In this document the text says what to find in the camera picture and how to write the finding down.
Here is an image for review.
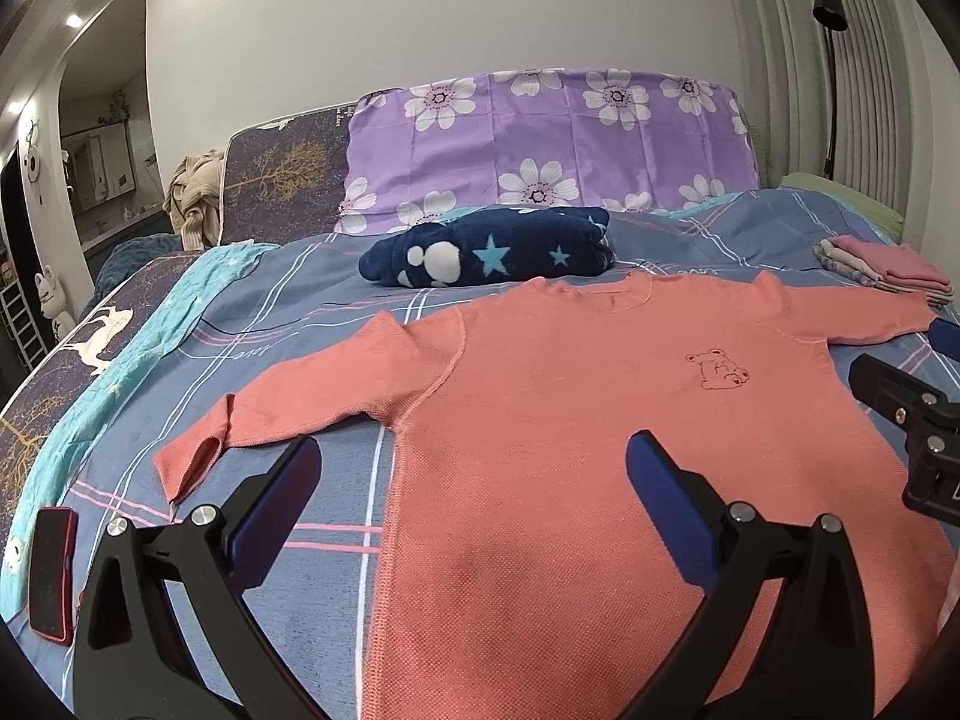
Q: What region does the salmon pink bear sweater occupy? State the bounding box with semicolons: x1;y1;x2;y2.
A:
155;271;953;718

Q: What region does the folded clothes stack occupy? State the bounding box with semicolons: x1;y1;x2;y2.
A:
814;234;955;307

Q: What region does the green pillow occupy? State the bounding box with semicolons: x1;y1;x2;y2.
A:
779;172;905;244

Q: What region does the red cased smartphone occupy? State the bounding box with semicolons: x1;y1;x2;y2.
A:
28;507;78;647

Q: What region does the turquoise star cloth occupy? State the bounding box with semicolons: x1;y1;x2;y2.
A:
2;242;274;621

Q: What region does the white pleated curtain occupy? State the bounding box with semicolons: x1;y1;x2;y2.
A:
732;0;958;268

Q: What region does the black floor lamp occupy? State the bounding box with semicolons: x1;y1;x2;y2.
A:
812;0;850;181

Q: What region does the purple floral pillow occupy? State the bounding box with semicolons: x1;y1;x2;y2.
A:
335;67;760;236

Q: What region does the white cat figurine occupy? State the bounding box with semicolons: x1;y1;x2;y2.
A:
34;265;76;341

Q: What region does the dark deer print sheet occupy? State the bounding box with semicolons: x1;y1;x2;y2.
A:
0;252;200;541

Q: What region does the blue plaid bed cover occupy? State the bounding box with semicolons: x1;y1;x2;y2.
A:
2;190;958;718

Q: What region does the navy star fleece blanket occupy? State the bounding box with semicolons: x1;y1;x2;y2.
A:
358;206;615;288

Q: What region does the beige crumpled garment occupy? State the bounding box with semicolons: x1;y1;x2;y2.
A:
163;149;224;252

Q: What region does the dark tree print pillow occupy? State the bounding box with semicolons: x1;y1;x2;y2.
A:
220;104;355;244

